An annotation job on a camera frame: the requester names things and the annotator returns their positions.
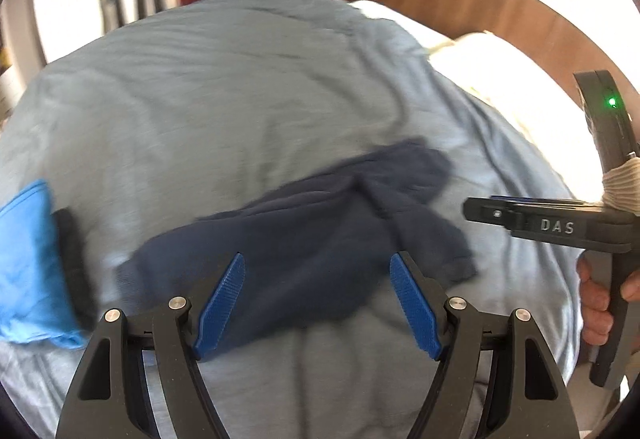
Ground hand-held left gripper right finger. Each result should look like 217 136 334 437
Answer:
389 251 583 439

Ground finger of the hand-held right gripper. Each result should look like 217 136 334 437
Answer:
491 195 596 208
464 198 525 231

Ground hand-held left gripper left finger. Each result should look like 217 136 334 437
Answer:
55 253 246 439

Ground navy blue pants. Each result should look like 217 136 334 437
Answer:
117 138 478 362

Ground dark grey knit garment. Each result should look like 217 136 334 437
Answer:
51 208 100 327

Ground bright blue garment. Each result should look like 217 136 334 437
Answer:
0 179 91 351

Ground person's right hand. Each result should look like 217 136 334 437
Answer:
576 256 640 348

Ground white pillow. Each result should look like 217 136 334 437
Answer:
430 32 596 200

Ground grey blue bed blanket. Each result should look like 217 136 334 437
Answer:
0 0 601 439

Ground brown wooden headboard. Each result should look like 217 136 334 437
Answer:
331 0 640 134

